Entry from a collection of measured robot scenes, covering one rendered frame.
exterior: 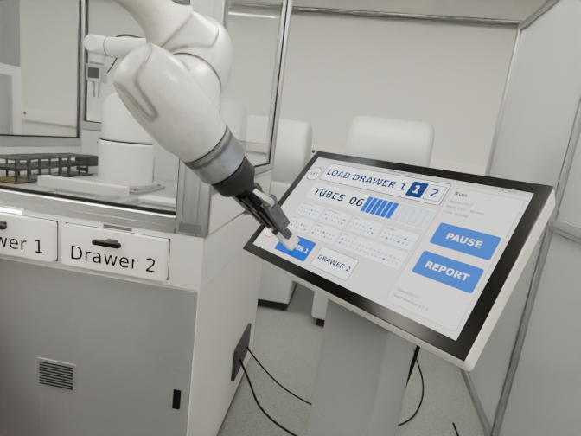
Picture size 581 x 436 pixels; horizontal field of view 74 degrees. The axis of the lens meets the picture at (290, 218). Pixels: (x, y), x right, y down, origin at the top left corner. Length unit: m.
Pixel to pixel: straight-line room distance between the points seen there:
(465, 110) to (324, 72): 1.40
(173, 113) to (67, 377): 0.97
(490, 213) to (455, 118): 3.42
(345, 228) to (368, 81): 3.37
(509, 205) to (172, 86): 0.54
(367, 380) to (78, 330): 0.81
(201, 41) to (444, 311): 0.55
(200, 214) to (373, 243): 0.47
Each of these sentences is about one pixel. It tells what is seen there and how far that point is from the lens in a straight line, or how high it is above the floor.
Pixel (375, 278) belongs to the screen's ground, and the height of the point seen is 1.01.
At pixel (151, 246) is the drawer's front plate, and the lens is 1.05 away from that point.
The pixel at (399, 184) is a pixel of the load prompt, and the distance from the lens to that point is 0.79.
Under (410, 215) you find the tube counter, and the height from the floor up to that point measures 1.11.
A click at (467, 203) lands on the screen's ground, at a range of 0.72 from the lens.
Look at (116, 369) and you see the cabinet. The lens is 1.27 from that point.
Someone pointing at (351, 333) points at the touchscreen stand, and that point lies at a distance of 0.83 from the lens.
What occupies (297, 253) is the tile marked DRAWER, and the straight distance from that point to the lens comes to 0.78.
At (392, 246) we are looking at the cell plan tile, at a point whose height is 1.06.
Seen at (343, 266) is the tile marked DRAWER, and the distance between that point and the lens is 0.71.
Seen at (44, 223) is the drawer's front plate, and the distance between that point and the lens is 1.20.
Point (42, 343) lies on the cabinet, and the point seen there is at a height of 0.56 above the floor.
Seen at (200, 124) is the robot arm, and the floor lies 1.22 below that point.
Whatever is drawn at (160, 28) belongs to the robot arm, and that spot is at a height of 1.36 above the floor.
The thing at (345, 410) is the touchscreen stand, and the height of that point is 0.68.
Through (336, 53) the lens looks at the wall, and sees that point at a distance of 4.15.
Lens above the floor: 1.22
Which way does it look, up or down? 11 degrees down
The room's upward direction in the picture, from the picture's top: 7 degrees clockwise
